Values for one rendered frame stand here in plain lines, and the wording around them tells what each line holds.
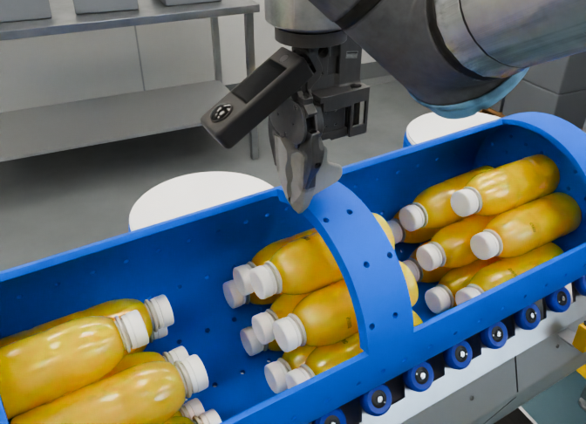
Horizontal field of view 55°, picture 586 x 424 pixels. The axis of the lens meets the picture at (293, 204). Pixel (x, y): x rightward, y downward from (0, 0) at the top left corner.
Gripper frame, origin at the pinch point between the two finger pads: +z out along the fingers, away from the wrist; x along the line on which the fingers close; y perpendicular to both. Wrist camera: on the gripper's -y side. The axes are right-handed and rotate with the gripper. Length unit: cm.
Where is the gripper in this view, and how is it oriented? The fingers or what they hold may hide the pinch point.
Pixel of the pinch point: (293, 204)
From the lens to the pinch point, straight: 64.4
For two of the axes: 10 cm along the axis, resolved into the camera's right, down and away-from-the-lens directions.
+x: -5.2, -4.6, 7.2
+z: 0.0, 8.4, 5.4
